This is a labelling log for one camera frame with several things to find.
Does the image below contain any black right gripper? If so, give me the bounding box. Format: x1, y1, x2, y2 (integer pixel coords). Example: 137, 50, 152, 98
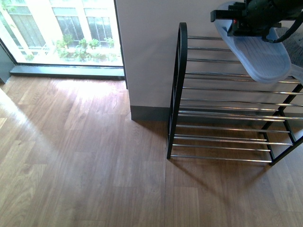
210, 0, 303, 36

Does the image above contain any white slipper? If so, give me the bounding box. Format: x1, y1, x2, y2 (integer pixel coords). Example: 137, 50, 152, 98
213, 1, 291, 84

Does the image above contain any grey knit sneaker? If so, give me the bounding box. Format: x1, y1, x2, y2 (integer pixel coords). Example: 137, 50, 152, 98
282, 31, 303, 85

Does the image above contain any black metal shoe rack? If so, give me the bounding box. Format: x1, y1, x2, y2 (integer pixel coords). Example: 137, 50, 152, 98
166, 22, 303, 165

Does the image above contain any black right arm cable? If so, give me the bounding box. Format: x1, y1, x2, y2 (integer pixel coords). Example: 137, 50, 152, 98
261, 18, 300, 44

